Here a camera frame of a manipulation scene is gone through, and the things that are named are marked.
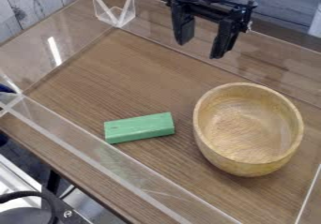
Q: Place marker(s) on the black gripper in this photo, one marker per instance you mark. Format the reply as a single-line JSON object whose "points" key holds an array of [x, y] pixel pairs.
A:
{"points": [[232, 15]]}

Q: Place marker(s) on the black metal bracket with screw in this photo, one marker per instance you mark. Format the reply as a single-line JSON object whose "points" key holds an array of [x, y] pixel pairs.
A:
{"points": [[66, 213]]}

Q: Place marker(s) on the brown wooden bowl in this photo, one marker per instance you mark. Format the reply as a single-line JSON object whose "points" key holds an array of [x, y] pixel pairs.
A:
{"points": [[248, 128]]}

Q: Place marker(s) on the green rectangular block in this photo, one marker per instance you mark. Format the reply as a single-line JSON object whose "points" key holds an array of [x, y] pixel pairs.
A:
{"points": [[138, 128]]}

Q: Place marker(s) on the clear acrylic corner bracket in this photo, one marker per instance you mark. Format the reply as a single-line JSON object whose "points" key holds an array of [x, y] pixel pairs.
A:
{"points": [[115, 16]]}

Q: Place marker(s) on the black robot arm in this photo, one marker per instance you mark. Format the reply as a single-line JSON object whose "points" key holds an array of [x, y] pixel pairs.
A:
{"points": [[232, 16]]}

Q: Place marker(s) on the clear acrylic front wall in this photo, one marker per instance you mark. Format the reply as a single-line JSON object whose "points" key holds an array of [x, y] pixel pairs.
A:
{"points": [[161, 169]]}

